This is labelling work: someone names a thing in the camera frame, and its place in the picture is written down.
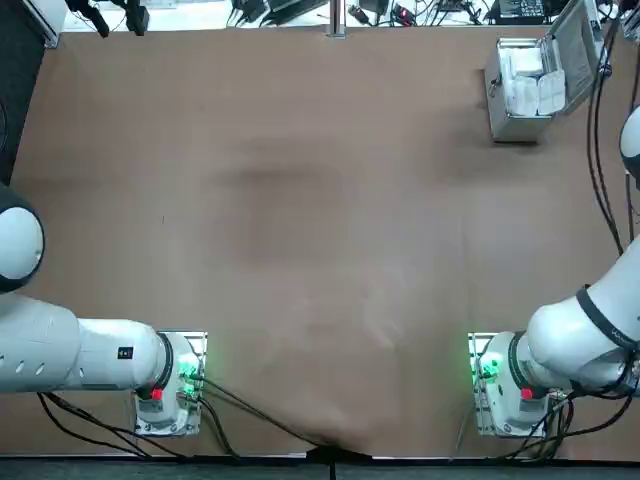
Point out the small black power adapter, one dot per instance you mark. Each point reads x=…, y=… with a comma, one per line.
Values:
x=250, y=7

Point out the grey power adapter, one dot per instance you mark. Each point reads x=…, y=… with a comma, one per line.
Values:
x=290, y=5

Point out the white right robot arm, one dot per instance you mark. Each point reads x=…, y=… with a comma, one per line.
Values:
x=575, y=340

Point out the aluminium medical kit case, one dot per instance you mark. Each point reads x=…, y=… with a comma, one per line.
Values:
x=515, y=127

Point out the black clamp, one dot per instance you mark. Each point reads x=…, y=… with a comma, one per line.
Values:
x=137, y=20
x=97, y=20

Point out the silver camera post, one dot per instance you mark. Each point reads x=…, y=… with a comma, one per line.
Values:
x=336, y=20

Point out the black labelled power adapter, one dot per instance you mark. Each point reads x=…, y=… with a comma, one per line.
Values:
x=520, y=7

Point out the black module with red light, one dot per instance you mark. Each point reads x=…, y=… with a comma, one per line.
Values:
x=404, y=15
x=361, y=14

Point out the silver aluminium frame profile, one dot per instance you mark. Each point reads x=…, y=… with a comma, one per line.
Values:
x=50, y=25

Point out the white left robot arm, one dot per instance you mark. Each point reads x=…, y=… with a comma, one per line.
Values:
x=75, y=350

